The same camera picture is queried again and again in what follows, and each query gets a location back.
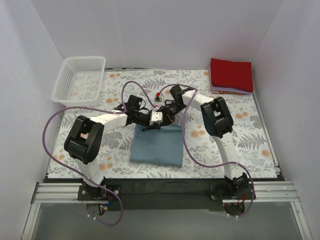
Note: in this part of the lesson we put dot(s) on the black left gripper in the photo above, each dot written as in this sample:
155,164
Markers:
149,122

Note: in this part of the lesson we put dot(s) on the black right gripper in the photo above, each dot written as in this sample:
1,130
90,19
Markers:
164,116

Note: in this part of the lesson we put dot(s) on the blue-grey t shirt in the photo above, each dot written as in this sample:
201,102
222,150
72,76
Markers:
161,147

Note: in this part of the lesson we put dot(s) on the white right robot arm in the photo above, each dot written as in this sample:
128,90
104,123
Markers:
218,123

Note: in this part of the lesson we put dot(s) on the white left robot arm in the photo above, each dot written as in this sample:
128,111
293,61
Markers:
84,139

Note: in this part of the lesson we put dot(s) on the folded lilac t shirt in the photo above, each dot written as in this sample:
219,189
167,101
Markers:
230,90

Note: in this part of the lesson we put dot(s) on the folded red t shirt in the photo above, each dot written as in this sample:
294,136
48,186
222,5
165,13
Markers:
236,75

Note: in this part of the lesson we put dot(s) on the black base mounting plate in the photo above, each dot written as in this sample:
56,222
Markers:
160,194

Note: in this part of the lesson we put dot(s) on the white plastic mesh basket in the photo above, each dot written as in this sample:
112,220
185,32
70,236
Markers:
79,81

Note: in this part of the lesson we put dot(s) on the floral patterned table mat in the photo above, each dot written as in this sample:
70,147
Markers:
249,136

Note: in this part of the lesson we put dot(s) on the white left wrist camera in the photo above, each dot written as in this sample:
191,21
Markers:
156,117

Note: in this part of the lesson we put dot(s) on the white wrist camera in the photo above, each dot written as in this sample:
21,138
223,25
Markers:
158,98
156,117

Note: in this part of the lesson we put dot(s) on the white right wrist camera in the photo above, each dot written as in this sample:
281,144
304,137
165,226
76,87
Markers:
158,98

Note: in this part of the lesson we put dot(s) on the aluminium extrusion rail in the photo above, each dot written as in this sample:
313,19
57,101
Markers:
71,193

